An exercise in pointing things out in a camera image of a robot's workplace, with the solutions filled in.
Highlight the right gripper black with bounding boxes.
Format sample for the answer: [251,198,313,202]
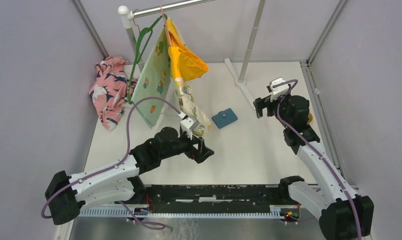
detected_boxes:
[253,91,292,129]

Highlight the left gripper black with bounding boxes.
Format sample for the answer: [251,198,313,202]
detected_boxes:
[160,128,214,163]

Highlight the blue leather card holder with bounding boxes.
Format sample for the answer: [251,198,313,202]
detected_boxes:
[212,108,238,129]

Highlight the tan oval card tray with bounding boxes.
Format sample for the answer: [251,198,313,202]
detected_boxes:
[307,113,313,124]

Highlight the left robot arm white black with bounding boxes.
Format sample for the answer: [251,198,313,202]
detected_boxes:
[42,127,214,226]

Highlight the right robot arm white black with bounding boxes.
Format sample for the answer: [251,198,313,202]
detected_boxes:
[253,95,374,240]

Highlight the cream printed garment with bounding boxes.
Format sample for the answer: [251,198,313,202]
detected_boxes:
[174,77,212,137]

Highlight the mint green printed cloth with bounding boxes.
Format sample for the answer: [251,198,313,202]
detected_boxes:
[130,29,171,128]

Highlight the yellow garment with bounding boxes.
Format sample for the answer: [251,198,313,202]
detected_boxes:
[165,18,209,82]

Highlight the pink patterned garment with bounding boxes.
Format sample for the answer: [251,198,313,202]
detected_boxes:
[89,56,138,131]

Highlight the green clothes hanger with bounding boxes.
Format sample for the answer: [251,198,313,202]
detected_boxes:
[126,15,168,104]

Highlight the pink clothes hanger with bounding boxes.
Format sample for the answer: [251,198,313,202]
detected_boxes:
[159,5,172,48]

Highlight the white metal clothes rack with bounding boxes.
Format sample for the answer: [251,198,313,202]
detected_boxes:
[118,0,267,112]

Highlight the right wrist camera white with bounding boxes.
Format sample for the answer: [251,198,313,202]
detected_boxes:
[268,77,289,101]

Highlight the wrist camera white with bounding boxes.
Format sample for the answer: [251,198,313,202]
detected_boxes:
[179,112,199,140]
[268,77,289,101]

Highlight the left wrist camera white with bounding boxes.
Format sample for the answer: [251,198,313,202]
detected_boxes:
[179,112,199,140]

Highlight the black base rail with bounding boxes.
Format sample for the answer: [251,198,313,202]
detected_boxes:
[127,184,297,214]

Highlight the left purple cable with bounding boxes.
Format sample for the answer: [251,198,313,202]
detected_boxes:
[41,96,185,220]

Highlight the white slotted cable duct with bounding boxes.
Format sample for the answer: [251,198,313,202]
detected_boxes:
[79,205,286,220]

